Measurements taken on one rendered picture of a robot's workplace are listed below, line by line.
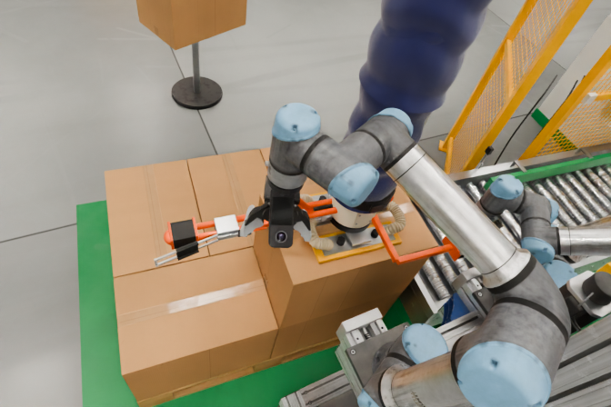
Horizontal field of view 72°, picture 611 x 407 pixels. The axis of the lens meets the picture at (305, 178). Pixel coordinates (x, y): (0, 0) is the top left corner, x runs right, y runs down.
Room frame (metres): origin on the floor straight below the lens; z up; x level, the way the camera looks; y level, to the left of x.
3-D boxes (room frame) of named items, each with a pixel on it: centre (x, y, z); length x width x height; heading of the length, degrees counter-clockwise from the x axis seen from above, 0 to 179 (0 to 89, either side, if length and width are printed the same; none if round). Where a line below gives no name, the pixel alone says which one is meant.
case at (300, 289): (0.98, -0.20, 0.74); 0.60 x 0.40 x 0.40; 121
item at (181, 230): (0.67, 0.33, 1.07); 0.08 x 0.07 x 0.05; 120
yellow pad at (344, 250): (0.88, -0.24, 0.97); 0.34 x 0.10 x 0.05; 120
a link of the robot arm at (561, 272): (0.72, -0.79, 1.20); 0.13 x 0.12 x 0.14; 173
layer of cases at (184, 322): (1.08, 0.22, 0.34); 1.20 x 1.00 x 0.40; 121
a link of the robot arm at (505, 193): (0.88, -0.57, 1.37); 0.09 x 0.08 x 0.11; 83
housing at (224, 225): (0.74, 0.21, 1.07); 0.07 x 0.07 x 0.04; 30
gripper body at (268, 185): (0.52, 0.04, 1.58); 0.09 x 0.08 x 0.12; 12
